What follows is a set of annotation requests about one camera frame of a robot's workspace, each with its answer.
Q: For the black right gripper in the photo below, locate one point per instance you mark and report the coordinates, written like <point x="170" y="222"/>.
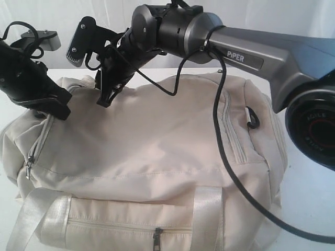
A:
<point x="118" y="63"/>

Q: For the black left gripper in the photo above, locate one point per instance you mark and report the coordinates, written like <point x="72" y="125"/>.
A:
<point x="26" y="84"/>

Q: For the cream fabric duffel bag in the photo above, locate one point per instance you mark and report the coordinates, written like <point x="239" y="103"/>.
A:
<point x="146" y="173"/>

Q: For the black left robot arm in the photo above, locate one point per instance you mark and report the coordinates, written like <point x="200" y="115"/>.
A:
<point x="27" y="84"/>

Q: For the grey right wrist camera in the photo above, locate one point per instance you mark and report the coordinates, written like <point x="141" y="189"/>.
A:
<point x="81" y="41"/>

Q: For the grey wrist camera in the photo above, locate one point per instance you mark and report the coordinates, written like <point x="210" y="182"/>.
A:
<point x="81" y="41"/>
<point x="48" y="40"/>

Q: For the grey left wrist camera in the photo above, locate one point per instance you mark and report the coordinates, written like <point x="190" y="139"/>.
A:
<point x="48" y="40"/>

